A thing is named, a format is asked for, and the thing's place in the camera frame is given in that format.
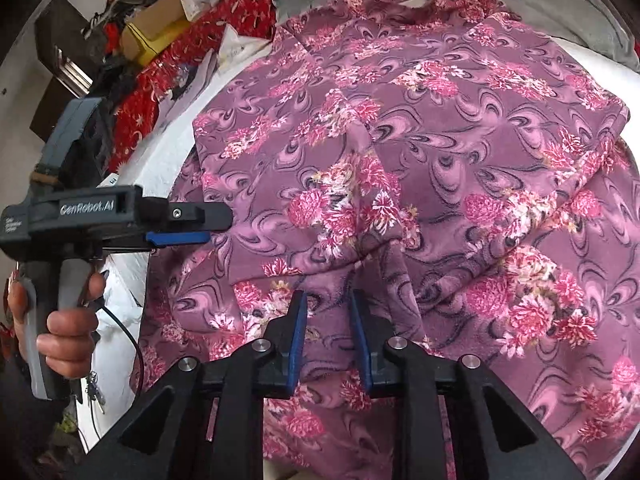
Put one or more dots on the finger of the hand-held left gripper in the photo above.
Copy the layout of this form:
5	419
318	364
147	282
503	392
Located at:
190	215

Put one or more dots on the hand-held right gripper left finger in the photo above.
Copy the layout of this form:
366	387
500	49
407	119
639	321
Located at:
299	340

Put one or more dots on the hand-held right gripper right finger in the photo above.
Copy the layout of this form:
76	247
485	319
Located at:
361	340

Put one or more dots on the purple floral garment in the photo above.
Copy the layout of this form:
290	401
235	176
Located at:
400	160

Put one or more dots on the person's left hand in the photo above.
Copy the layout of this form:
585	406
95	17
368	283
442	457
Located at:
70	340

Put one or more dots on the white quilted mattress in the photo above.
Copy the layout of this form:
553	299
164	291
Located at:
150	170

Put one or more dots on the red patterned blanket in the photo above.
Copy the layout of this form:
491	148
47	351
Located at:
150	110

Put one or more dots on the printed white plastic sleeve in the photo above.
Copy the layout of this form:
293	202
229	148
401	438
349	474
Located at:
187	95

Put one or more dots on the black cloth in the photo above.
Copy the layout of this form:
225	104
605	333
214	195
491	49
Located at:
110	85

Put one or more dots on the dark wooden furniture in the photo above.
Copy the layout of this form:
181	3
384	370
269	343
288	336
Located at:
55	60

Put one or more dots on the white paper sheet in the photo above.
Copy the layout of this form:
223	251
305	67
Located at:
240	50

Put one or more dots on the bunch of keys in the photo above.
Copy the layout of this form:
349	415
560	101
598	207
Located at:
95	392

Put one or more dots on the yellow cardboard box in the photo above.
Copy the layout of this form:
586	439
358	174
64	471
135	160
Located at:
150	25

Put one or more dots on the grey flower pillow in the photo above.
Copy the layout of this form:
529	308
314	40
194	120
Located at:
550	0

